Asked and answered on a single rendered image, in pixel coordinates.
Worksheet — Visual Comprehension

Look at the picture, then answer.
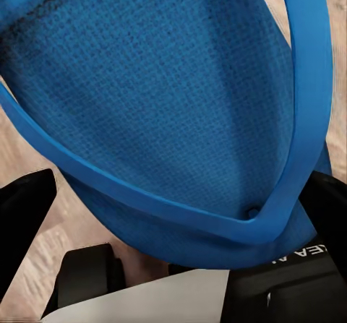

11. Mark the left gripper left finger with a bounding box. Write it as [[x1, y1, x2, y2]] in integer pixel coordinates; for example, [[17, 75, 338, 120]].
[[0, 168, 57, 302]]

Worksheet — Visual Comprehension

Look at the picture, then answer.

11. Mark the sandal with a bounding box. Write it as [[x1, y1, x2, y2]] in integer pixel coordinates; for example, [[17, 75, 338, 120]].
[[0, 0, 333, 270]]

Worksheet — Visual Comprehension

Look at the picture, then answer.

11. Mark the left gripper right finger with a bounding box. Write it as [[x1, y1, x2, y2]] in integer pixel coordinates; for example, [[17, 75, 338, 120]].
[[298, 171, 347, 285]]

